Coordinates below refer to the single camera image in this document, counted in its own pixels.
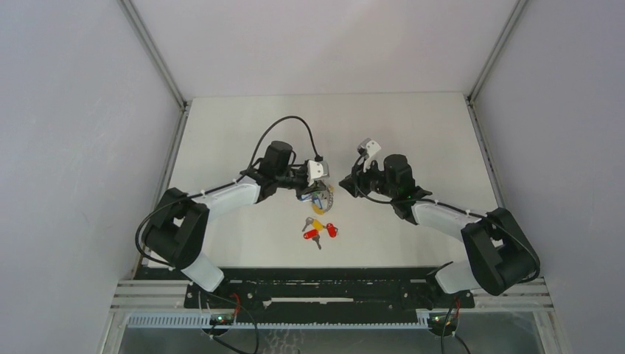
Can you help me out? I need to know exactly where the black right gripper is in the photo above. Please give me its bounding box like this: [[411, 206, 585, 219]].
[[339, 157, 397, 199]]

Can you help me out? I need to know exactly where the large keyring with yellow handle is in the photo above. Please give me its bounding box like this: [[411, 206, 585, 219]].
[[310, 184, 334, 215]]

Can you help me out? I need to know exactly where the red key tag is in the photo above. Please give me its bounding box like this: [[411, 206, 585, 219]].
[[324, 223, 338, 238], [303, 229, 322, 250]]

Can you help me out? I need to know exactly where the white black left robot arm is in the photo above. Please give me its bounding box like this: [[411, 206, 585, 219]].
[[136, 141, 327, 308]]

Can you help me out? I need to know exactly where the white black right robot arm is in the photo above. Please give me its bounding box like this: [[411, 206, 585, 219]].
[[339, 154, 541, 307]]

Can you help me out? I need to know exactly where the blue key tag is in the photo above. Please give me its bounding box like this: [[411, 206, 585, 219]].
[[298, 192, 317, 201]]

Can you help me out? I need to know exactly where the yellow tag loose key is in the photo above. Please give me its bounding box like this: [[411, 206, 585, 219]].
[[302, 217, 325, 232]]

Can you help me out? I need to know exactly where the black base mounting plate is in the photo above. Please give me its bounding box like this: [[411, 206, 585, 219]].
[[184, 267, 475, 323]]

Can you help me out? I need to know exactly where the black right camera cable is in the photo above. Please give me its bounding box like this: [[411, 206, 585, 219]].
[[352, 155, 391, 205]]

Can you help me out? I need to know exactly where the black camera cable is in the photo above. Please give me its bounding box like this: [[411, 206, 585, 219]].
[[248, 115, 324, 172], [352, 155, 391, 205]]

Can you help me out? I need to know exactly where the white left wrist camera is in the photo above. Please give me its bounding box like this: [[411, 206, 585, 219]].
[[307, 160, 329, 187]]

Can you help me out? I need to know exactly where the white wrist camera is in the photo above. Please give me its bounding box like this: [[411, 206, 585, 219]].
[[307, 160, 329, 187], [357, 138, 381, 173]]

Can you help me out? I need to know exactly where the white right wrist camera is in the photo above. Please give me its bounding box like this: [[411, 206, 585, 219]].
[[357, 138, 381, 173]]

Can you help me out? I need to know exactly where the black left camera cable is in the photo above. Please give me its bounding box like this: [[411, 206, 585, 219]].
[[248, 115, 324, 172]]

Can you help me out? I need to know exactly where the white cable duct strip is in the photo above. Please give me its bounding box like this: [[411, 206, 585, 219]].
[[126, 312, 431, 330]]

